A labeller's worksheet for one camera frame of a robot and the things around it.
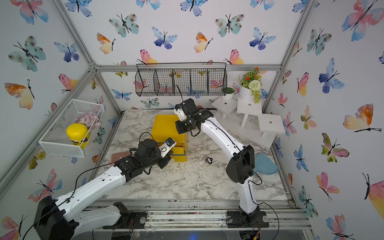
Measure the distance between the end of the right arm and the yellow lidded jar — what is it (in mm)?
398

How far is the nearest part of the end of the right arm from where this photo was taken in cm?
60

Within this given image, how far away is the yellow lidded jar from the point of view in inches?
25.4

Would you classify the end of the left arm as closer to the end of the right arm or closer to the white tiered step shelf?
the end of the right arm

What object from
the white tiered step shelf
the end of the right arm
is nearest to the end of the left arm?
the end of the right arm
